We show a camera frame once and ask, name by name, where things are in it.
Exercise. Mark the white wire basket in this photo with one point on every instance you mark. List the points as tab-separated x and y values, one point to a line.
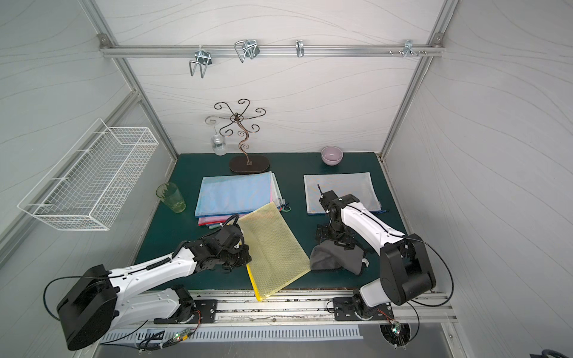
86	189

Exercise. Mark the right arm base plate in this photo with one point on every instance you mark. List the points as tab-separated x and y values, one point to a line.
353	309

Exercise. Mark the metal hook clamp left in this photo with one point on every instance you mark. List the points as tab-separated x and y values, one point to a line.
202	61

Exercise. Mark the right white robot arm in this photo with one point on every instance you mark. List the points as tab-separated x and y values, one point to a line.
405	267

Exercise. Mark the green drinking glass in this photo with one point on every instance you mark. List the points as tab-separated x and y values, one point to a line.
171	196

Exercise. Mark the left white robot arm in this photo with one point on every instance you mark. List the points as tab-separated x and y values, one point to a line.
103	300

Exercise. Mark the bronze scroll stand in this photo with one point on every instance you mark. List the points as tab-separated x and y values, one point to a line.
246	164

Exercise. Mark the yellow mesh document bag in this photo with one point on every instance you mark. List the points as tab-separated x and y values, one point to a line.
277	257

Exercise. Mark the hanging wine glass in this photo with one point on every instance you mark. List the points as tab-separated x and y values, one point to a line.
217	141

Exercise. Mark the grey microfibre cloth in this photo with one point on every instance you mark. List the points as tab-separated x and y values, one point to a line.
327	256

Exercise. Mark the metal hook clamp middle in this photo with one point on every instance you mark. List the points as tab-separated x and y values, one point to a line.
246	49

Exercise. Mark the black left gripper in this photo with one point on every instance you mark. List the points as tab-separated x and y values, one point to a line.
242	255

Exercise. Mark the purple bowl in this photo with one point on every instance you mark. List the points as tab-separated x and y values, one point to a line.
332	155

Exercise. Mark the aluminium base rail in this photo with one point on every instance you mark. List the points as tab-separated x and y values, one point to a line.
308	307

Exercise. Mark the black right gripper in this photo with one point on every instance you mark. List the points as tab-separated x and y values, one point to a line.
334	233

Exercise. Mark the aluminium top rail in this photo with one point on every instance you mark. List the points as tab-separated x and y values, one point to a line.
267	51

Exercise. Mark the metal bracket right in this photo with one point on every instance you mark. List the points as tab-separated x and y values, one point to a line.
408	51

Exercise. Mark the stack of coloured document bags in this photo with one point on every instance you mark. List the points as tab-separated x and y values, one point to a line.
221	197

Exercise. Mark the metal hook clamp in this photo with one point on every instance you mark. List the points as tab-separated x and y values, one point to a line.
246	49
202	61

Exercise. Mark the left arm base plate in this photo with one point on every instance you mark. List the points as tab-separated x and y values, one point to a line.
201	311

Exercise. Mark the metal ring clamp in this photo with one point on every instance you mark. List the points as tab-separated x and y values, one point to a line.
299	47

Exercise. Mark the white mesh document bag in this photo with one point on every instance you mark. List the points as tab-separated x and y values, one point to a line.
357	184

